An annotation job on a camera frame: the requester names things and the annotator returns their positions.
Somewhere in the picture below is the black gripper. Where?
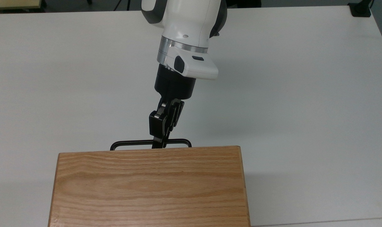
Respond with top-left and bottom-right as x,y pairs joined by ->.
149,64 -> 197,149

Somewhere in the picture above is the wooden drawer with black handle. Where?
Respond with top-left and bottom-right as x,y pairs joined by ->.
110,139 -> 192,151

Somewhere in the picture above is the light oak wooden cabinet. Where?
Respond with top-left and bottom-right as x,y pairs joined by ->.
48,146 -> 251,227

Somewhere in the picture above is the yellow wooden side table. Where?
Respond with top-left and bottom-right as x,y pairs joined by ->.
0,0 -> 43,10

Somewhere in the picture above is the black clamp with pole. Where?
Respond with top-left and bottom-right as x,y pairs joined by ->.
348,0 -> 374,18

